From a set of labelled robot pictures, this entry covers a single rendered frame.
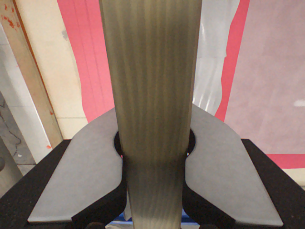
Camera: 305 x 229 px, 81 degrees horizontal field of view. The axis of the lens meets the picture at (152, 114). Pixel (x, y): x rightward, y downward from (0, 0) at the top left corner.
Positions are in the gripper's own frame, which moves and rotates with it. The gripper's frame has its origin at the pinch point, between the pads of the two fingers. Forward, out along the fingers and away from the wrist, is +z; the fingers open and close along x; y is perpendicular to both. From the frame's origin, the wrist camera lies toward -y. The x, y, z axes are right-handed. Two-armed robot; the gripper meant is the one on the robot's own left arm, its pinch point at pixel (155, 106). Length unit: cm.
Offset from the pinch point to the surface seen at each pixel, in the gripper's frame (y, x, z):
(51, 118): 8.5, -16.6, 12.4
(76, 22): -4.5, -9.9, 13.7
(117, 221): 29.4, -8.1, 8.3
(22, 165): 121, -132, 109
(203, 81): 3.1, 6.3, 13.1
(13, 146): 97, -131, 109
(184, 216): 28.8, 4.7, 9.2
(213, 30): -3.2, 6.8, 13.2
